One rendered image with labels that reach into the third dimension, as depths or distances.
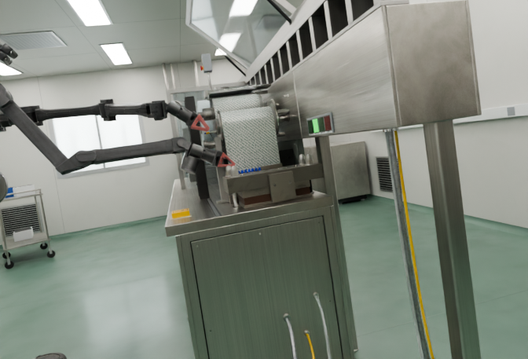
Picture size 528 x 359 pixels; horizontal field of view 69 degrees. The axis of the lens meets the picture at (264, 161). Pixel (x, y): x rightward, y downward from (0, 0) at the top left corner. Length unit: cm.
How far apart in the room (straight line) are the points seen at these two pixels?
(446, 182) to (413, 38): 40
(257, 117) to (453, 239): 96
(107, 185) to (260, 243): 603
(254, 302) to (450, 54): 109
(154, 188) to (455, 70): 656
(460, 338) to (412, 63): 78
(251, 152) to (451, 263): 93
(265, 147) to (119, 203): 583
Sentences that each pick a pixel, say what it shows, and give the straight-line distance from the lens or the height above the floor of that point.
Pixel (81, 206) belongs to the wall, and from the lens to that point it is 751.
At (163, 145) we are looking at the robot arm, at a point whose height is 120.
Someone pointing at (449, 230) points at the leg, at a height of 84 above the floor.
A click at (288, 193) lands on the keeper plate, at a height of 93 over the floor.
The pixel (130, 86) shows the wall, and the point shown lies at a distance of 740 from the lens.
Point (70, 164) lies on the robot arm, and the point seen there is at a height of 117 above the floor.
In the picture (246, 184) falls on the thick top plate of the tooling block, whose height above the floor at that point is 100.
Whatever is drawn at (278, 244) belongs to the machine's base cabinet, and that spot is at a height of 75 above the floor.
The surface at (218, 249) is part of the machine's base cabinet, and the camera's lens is 148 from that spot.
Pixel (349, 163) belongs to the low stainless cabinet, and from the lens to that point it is 601.
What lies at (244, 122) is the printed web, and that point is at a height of 125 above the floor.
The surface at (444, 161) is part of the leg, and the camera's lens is 116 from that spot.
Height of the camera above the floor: 116
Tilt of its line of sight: 3 degrees down
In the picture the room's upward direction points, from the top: 8 degrees counter-clockwise
